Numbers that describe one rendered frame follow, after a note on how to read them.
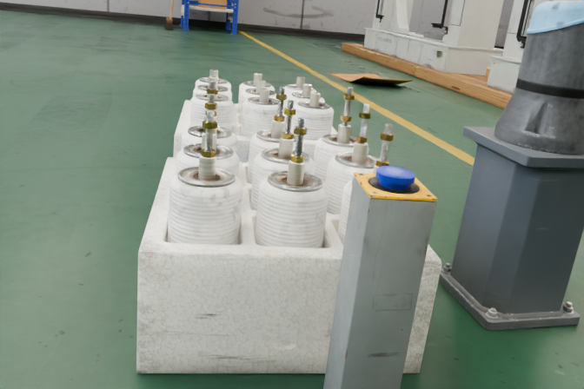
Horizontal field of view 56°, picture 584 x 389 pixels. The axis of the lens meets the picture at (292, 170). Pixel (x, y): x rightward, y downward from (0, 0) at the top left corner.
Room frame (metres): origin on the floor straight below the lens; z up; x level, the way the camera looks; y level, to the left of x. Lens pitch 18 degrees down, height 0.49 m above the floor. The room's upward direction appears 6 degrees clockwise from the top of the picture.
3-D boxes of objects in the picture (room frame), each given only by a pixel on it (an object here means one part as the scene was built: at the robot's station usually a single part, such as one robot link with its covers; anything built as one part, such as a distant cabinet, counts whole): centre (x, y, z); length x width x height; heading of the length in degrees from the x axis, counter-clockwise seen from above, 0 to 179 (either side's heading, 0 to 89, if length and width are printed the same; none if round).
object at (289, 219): (0.70, -0.01, 0.16); 0.10 x 0.10 x 0.18
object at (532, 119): (0.90, -0.41, 0.35); 0.15 x 0.15 x 0.10
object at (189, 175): (0.68, 0.11, 0.25); 0.08 x 0.08 x 0.01
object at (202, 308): (0.81, 0.01, 0.09); 0.39 x 0.39 x 0.18; 9
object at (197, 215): (0.68, 0.11, 0.16); 0.10 x 0.10 x 0.18
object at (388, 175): (0.54, -0.11, 0.32); 0.04 x 0.04 x 0.02
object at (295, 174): (0.70, -0.01, 0.26); 0.02 x 0.02 x 0.03
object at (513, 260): (0.90, -0.41, 0.15); 0.19 x 0.19 x 0.30; 16
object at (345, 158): (0.83, -0.10, 0.25); 0.08 x 0.08 x 0.01
